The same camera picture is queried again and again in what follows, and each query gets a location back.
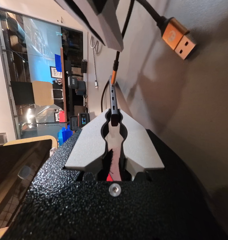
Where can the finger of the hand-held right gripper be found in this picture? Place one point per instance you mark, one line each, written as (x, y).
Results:
(112, 31)

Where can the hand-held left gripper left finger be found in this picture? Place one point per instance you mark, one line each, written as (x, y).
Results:
(84, 150)

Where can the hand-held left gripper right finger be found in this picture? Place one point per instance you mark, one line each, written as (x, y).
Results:
(144, 150)

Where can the red plastic bin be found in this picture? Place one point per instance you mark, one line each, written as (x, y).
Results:
(61, 116)
(108, 177)

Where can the stack of blue bins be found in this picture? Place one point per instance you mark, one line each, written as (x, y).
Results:
(65, 135)

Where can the small display device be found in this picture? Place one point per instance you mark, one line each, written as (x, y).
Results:
(84, 120)

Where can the black framed printed tag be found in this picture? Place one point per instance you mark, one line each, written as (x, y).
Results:
(56, 72)
(57, 116)

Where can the small black box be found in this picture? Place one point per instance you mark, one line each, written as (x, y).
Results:
(84, 66)

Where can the brown cardboard box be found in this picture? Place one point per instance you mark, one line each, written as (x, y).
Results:
(77, 71)

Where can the black light stand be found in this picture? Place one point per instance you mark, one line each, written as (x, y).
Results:
(31, 121)

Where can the flat blue bin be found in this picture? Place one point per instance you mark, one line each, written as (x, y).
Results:
(57, 62)

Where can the grey power adapter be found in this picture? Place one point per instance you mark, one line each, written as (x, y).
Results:
(72, 82)

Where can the long wooden desk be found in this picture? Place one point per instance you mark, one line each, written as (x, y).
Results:
(63, 88)

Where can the tan rounded panel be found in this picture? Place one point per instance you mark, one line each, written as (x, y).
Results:
(42, 92)

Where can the frosted glass partition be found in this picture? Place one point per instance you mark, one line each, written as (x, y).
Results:
(40, 41)

